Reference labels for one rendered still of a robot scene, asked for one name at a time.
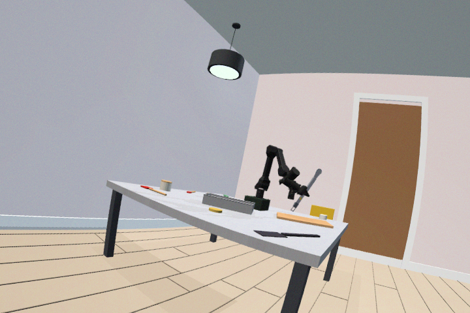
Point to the dark grey spatula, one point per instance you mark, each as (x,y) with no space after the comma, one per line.
(276,234)

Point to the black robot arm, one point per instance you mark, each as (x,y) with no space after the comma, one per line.
(288,175)

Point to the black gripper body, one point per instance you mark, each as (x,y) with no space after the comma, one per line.
(296,186)

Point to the yellow round disc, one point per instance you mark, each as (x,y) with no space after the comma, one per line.
(216,210)

